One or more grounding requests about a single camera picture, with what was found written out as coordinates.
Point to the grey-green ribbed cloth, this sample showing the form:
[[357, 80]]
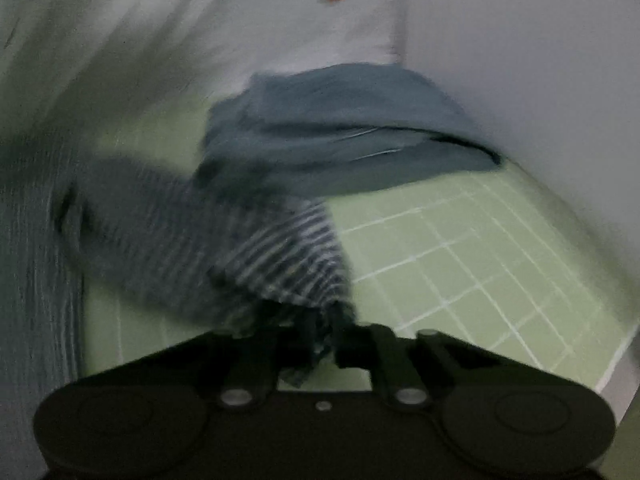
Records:
[[30, 260]]

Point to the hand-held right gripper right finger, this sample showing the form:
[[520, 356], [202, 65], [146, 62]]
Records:
[[386, 356]]

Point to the blue white checked shirt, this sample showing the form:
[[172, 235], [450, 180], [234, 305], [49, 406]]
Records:
[[250, 260]]

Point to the blue-grey garment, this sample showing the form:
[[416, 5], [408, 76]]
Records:
[[325, 125]]

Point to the carrot print quilt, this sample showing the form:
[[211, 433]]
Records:
[[225, 20]]

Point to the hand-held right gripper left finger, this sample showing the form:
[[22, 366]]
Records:
[[255, 356]]

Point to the green grid cutting mat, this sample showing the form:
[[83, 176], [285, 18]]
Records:
[[450, 270]]

